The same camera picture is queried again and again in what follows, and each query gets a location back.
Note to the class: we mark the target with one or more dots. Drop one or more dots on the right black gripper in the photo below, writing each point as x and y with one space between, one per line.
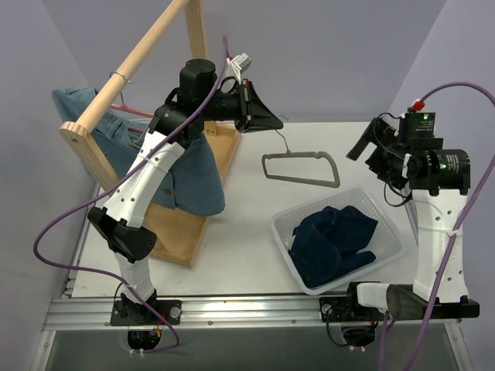
376 147

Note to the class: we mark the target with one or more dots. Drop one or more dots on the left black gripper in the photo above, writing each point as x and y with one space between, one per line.
244 107

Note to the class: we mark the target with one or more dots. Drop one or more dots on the grey metal hanger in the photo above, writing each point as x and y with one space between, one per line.
312 168

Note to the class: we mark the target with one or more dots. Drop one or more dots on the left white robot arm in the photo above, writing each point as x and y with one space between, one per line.
202 95

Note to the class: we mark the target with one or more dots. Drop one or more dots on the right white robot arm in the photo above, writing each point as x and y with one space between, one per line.
412 157

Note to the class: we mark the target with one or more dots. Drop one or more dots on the white plastic basket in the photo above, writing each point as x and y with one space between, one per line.
386 242

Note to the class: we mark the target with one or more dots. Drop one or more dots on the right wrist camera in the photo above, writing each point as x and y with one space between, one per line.
416 107

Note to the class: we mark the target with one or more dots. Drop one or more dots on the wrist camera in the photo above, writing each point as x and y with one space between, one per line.
416 107
236 65

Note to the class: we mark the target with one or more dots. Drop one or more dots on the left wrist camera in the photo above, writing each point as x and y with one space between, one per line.
236 65

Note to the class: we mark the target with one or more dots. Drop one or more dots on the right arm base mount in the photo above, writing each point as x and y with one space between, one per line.
349 325

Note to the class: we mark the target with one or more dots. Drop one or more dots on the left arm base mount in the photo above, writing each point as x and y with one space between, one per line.
151 327

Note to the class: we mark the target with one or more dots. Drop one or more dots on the aluminium rail frame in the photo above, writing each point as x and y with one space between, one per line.
239 277

